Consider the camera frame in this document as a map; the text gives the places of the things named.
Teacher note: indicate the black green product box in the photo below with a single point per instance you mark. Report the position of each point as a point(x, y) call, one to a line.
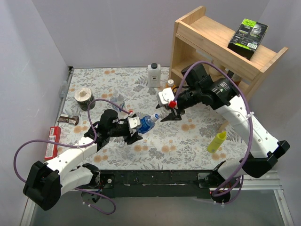
point(247, 38)

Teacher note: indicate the cream cup on shelf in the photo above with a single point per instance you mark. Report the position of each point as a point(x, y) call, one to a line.
point(214, 72)

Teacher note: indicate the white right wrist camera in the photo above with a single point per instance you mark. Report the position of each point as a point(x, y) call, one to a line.
point(166, 99)

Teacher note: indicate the white square lotion bottle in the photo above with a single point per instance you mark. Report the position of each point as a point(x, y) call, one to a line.
point(154, 74)

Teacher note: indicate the clear water bottle white-blue label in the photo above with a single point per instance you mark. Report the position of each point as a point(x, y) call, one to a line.
point(118, 99)

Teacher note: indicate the red snack box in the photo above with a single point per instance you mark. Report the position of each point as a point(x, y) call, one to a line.
point(54, 137)

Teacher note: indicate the small clear bottle at wall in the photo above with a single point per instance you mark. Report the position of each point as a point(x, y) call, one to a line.
point(63, 89)

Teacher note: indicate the chocolate bar wrapper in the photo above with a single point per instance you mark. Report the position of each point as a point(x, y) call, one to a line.
point(74, 120)

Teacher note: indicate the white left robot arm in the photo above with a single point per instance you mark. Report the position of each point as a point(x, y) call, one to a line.
point(48, 181)

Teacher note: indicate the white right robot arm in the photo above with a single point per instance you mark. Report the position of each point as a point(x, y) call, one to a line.
point(224, 97)

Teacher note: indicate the blue label water bottle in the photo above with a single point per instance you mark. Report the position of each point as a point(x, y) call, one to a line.
point(146, 125)

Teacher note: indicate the orange juice bottle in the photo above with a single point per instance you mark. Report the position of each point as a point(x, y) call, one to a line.
point(170, 84)

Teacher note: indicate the dark jar on shelf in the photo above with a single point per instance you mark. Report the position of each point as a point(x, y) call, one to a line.
point(234, 77)

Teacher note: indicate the blue bottle cap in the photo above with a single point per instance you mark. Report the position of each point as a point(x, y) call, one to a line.
point(154, 117)

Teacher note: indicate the wooden shelf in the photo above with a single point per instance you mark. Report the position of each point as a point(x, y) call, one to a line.
point(197, 37)

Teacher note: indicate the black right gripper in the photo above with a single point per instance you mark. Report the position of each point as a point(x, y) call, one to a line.
point(175, 110)

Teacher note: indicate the yellow squeeze bottle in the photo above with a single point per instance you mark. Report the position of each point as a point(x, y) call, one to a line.
point(217, 142)

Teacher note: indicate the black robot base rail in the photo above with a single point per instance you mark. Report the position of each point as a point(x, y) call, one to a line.
point(156, 183)

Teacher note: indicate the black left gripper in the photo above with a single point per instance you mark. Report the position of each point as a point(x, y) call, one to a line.
point(130, 132)

